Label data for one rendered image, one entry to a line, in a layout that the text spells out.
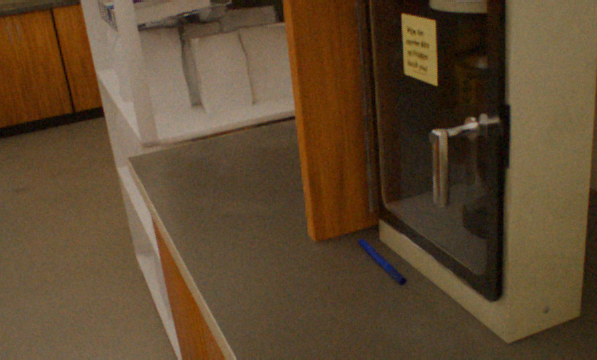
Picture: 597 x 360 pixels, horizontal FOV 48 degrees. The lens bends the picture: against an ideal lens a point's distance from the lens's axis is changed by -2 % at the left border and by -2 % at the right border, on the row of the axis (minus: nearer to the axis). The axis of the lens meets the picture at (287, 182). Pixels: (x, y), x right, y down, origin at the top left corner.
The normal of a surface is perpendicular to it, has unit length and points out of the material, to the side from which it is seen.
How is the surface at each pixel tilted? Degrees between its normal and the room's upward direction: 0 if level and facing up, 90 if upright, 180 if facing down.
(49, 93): 90
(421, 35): 90
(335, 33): 90
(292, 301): 0
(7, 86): 90
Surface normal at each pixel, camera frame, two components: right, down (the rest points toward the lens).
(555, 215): 0.36, 0.32
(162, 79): -0.17, 0.50
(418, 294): -0.11, -0.92
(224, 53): 0.15, 0.35
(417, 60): -0.93, 0.23
